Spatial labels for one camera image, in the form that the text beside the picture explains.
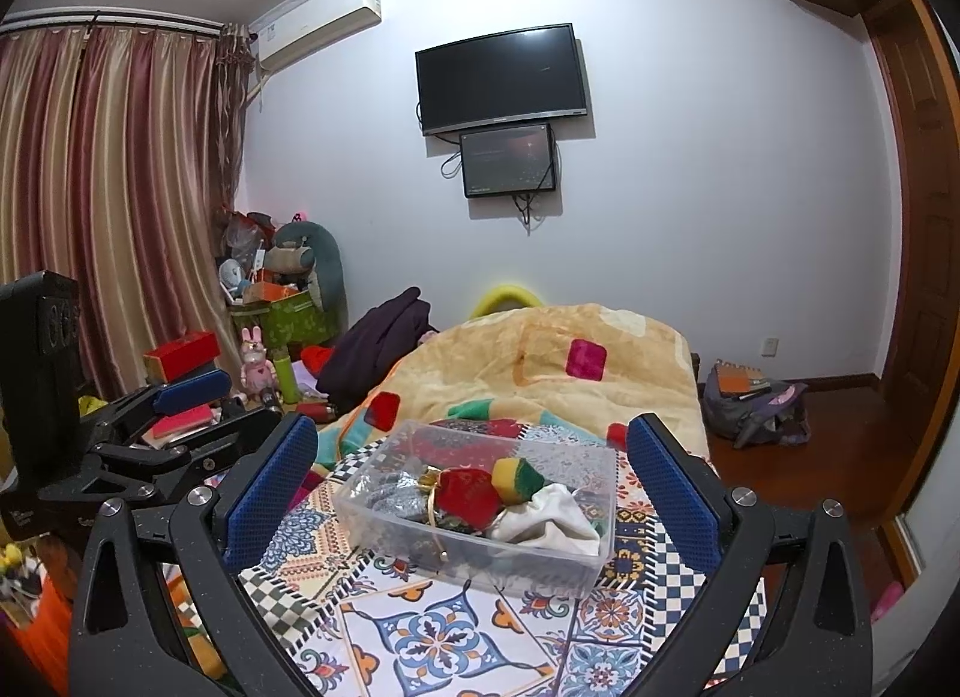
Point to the black wall television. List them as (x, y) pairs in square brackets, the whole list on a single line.
[(499, 78)]

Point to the brown wooden door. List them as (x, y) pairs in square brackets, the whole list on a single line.
[(922, 254)]

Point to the pink book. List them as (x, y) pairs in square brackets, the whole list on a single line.
[(184, 421)]

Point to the grey purple backpack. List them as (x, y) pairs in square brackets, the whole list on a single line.
[(757, 416)]

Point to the green bottle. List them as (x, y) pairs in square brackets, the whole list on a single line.
[(283, 378)]

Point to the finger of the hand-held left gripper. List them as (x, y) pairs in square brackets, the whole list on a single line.
[(150, 468), (191, 389)]

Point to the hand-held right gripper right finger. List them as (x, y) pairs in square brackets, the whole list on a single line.
[(675, 487)]

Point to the clear plastic box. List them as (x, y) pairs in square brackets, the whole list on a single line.
[(570, 577)]

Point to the red thermos flask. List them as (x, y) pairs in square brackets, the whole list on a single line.
[(316, 410)]

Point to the striped pink curtain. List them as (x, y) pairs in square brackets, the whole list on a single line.
[(112, 202)]

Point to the colourful patterned bedsheet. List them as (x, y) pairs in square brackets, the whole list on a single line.
[(435, 637)]

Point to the red cloth pouch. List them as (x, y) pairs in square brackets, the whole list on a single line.
[(465, 502)]

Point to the white wall socket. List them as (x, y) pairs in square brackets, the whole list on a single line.
[(770, 347)]

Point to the white cloth pouch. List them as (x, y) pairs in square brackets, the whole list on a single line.
[(547, 517)]

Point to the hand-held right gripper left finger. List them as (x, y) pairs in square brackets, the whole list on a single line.
[(270, 487)]

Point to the dark purple coat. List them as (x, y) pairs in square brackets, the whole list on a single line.
[(375, 352)]

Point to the small black wall monitor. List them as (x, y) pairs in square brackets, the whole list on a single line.
[(508, 161)]

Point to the orange notebook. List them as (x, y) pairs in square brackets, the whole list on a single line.
[(739, 376)]

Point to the red box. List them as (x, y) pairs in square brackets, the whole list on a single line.
[(184, 356)]

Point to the pink rabbit figure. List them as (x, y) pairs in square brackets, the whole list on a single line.
[(257, 367)]

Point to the yellow red green soft pad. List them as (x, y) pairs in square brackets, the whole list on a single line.
[(517, 479)]

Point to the red cloth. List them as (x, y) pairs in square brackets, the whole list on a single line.
[(316, 359)]

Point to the white air conditioner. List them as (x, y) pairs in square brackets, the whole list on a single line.
[(315, 22)]

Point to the green cardboard box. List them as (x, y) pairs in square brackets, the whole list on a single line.
[(289, 326)]

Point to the grey green plush toy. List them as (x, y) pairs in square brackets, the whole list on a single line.
[(322, 262)]

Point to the black cylinder flask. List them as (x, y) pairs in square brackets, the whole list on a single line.
[(270, 401)]

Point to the yellow patchwork blanket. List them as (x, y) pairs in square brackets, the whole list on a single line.
[(510, 367)]

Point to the white curtain rail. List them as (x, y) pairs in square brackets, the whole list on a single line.
[(112, 22)]

